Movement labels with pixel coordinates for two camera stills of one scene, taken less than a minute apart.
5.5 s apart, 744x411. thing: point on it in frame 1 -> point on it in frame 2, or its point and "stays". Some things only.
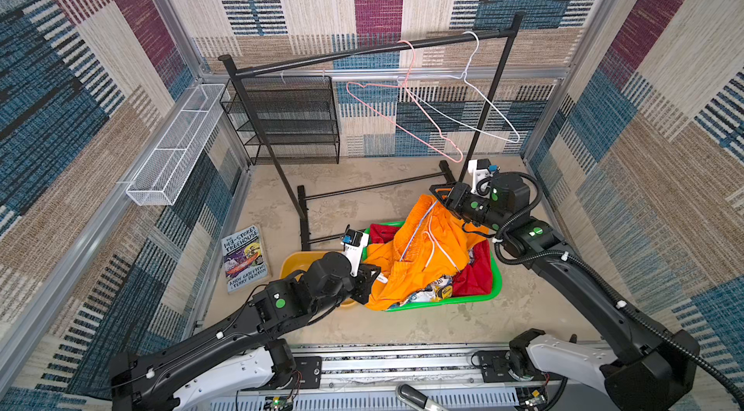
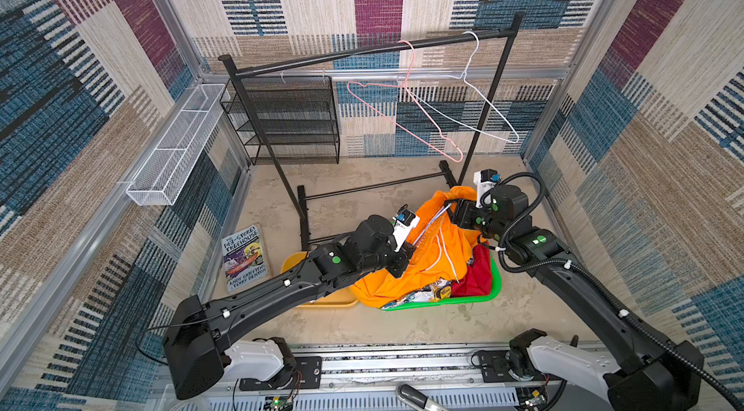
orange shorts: x=430 y=242 stays
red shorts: x=473 y=280 stays
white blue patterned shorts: x=439 y=290 stays
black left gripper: x=362 y=279 -> x=403 y=260
